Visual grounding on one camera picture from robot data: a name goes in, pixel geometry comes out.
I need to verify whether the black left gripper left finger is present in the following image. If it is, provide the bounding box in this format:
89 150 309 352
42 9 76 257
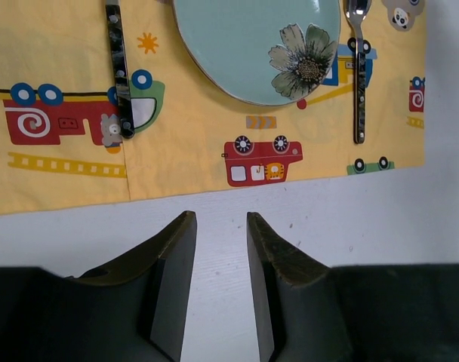
0 211 197 361

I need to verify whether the yellow cartoon print cloth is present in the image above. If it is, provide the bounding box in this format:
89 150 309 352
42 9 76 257
0 1 430 216

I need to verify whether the silver spoon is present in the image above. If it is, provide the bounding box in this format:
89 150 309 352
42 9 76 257
344 0 371 144

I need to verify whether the black handled fork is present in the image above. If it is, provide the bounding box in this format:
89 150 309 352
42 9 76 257
104 0 135 139

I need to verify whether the light green floral plate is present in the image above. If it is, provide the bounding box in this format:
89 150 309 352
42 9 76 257
173 0 340 106

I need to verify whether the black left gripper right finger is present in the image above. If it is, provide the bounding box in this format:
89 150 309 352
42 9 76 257
247 212 459 361

